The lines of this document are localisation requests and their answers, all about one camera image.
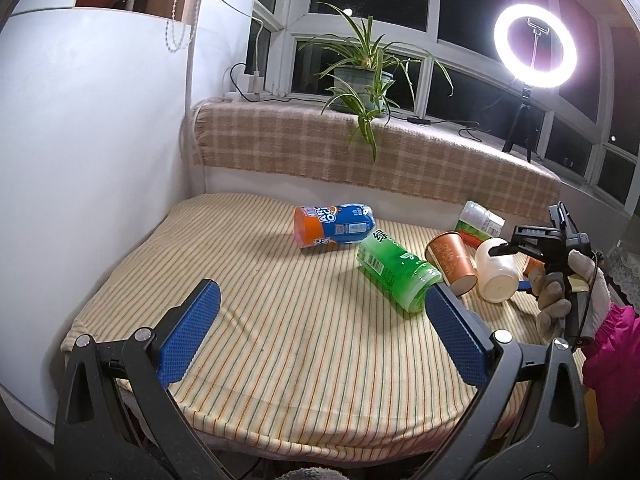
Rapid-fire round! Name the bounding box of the white ceramic cup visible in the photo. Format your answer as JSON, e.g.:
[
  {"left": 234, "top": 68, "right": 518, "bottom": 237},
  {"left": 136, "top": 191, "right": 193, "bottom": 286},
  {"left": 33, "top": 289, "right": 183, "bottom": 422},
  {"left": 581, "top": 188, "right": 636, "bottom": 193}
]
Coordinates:
[{"left": 475, "top": 238, "right": 520, "bottom": 304}]

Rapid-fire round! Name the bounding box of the pink sleeve forearm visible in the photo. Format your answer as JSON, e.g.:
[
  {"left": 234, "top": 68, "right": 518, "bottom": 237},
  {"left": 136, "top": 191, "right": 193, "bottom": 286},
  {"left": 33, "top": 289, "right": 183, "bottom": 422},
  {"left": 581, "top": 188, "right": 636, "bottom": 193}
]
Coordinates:
[{"left": 582, "top": 302, "right": 639, "bottom": 444}]

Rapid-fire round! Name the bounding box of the small orange paper cup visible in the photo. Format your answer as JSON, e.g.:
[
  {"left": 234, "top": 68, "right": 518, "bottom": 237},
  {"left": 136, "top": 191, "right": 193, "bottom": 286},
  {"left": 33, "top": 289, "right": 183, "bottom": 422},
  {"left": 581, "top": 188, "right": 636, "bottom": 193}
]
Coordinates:
[{"left": 523, "top": 257, "right": 546, "bottom": 281}]

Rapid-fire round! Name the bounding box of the large orange paper cup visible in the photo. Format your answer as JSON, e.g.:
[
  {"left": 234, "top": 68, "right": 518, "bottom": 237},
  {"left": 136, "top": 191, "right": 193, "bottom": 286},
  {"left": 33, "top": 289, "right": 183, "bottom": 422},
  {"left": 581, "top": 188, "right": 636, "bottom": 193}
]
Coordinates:
[{"left": 425, "top": 231, "right": 477, "bottom": 297}]

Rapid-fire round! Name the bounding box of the gloved right hand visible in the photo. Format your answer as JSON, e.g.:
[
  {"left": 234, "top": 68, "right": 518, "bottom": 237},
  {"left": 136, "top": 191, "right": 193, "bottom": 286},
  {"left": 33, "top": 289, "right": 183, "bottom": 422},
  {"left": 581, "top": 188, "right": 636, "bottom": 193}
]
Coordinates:
[{"left": 528, "top": 250, "right": 612, "bottom": 342}]

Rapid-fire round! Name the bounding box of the white green labelled jar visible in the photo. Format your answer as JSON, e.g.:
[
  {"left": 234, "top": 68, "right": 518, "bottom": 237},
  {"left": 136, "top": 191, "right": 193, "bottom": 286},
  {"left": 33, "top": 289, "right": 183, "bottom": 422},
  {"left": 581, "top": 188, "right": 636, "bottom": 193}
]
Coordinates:
[{"left": 454, "top": 200, "right": 506, "bottom": 248}]

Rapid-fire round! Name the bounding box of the green tea bottle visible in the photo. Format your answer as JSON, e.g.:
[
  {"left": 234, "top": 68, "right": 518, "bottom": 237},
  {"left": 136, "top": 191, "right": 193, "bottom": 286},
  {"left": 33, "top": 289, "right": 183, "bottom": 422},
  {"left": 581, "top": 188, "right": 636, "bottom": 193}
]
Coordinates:
[{"left": 357, "top": 229, "right": 442, "bottom": 313}]

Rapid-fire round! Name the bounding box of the striped table cloth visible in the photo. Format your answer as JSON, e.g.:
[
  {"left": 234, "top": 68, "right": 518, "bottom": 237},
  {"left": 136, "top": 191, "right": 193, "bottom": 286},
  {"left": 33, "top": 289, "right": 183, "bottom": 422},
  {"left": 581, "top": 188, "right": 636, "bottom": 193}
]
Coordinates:
[{"left": 62, "top": 192, "right": 589, "bottom": 456}]

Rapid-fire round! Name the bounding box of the orange blue soda bottle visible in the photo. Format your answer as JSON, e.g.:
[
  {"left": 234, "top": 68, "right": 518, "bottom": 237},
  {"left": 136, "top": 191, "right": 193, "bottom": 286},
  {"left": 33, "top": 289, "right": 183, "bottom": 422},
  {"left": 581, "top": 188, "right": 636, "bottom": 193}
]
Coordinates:
[{"left": 293, "top": 204, "right": 375, "bottom": 248}]

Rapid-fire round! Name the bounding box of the potted spider plant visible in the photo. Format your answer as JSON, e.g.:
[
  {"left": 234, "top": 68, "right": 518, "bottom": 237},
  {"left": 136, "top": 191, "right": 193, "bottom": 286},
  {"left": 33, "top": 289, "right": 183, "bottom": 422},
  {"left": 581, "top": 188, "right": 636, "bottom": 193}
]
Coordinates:
[{"left": 304, "top": 2, "right": 454, "bottom": 159}]

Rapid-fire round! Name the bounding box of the plaid beige sill cloth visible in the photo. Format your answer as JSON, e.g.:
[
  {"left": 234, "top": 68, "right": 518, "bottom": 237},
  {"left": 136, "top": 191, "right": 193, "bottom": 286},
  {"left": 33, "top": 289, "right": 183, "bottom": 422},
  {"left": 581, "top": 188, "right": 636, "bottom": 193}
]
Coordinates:
[{"left": 194, "top": 102, "right": 561, "bottom": 220}]

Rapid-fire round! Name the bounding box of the white power strip with plugs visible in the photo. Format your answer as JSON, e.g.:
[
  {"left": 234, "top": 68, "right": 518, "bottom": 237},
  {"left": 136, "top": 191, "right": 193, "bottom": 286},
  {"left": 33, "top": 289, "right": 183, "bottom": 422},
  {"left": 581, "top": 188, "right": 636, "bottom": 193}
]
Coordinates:
[{"left": 224, "top": 62, "right": 265, "bottom": 102}]

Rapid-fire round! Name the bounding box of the black cable on sill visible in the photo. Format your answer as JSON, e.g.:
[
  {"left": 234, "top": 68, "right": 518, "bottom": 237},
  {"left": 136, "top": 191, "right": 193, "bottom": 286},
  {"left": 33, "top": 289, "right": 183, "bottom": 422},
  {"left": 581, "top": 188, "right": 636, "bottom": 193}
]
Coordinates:
[{"left": 406, "top": 115, "right": 484, "bottom": 143}]

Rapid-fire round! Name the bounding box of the ring light on tripod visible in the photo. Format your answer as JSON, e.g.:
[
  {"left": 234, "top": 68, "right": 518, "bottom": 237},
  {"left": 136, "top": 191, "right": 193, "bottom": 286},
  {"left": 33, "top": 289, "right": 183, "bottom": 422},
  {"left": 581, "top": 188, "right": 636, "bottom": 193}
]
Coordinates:
[{"left": 494, "top": 3, "right": 578, "bottom": 162}]

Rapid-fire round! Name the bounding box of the white bead chain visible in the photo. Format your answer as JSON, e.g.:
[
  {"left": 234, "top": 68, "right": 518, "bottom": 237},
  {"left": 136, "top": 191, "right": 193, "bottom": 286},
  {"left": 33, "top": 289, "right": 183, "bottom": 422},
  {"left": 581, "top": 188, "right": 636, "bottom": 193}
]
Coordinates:
[{"left": 164, "top": 0, "right": 206, "bottom": 53}]

